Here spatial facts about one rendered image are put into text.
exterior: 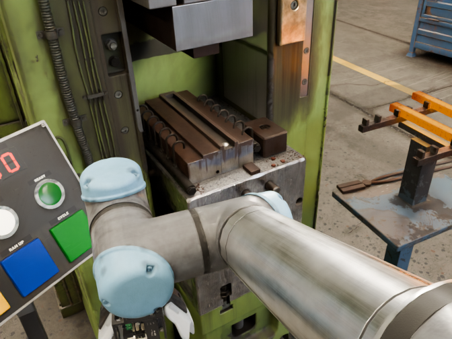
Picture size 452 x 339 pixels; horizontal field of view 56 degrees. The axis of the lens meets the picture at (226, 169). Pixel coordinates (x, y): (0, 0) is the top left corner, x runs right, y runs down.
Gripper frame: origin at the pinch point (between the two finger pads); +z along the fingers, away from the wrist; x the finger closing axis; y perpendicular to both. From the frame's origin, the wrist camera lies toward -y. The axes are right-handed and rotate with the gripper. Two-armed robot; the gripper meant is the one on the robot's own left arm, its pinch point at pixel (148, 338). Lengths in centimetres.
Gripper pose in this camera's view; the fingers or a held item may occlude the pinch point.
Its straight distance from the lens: 78.8
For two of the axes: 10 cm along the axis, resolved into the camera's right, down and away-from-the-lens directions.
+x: 9.8, -1.4, 1.5
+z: 0.4, 8.4, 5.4
